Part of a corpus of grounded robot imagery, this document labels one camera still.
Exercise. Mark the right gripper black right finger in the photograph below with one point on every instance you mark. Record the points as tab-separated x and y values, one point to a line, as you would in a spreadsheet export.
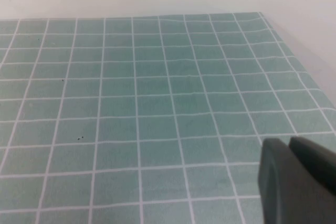
320	176

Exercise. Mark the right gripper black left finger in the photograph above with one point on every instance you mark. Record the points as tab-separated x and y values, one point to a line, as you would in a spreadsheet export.
278	187

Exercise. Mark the green white-checked tablecloth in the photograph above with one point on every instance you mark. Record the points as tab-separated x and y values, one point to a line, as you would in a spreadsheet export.
157	103

